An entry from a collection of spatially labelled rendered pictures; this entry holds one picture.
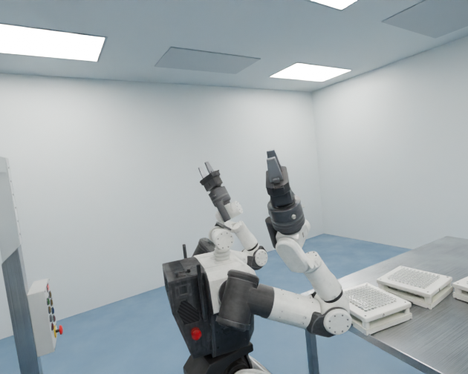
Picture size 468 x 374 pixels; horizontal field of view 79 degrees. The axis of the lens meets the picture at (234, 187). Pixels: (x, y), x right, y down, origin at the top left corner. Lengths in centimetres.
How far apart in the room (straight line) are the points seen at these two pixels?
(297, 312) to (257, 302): 12
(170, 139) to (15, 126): 181
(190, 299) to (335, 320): 43
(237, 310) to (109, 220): 339
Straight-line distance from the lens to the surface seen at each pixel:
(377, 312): 139
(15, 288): 144
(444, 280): 174
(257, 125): 515
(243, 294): 85
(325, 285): 88
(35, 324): 148
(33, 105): 413
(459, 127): 486
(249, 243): 139
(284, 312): 89
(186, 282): 96
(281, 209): 74
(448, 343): 141
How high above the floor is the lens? 163
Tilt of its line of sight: 4 degrees down
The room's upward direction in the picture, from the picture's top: 6 degrees counter-clockwise
